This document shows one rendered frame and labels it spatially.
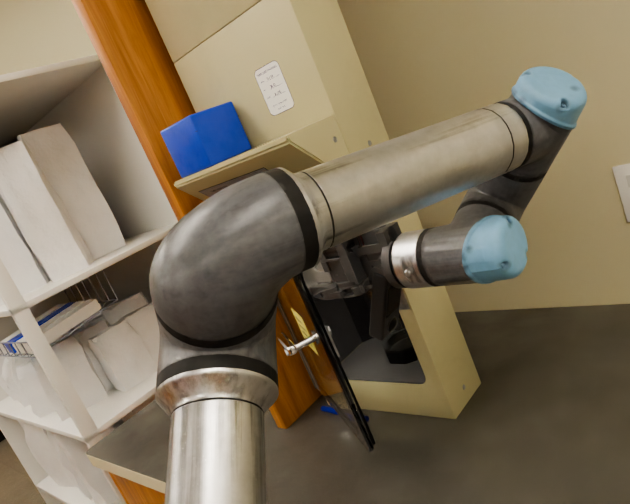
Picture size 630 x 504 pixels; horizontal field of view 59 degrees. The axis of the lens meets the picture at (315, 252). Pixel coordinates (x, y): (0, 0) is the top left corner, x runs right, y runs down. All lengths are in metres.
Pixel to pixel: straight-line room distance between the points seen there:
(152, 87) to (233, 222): 0.73
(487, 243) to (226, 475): 0.36
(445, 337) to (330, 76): 0.49
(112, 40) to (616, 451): 1.06
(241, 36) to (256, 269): 0.59
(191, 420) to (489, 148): 0.38
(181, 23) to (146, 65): 0.13
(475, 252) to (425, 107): 0.70
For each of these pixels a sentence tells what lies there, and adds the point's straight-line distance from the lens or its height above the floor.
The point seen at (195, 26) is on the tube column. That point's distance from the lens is 1.06.
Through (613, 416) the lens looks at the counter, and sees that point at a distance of 0.98.
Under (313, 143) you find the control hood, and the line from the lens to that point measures 0.83.
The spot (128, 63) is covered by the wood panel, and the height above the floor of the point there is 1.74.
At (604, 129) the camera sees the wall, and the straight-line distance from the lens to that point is 1.18.
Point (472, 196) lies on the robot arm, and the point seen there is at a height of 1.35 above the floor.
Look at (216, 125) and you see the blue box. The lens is 0.98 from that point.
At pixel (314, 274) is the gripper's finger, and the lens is 0.83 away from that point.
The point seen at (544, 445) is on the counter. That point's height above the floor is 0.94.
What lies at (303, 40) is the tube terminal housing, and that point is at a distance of 0.89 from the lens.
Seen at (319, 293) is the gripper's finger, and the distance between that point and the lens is 0.80.
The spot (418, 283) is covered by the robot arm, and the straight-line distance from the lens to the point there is 0.71.
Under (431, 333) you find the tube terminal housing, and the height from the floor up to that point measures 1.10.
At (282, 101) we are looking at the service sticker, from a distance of 0.94.
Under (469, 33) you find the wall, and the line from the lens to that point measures 1.22.
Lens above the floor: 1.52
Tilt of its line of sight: 13 degrees down
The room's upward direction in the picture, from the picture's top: 23 degrees counter-clockwise
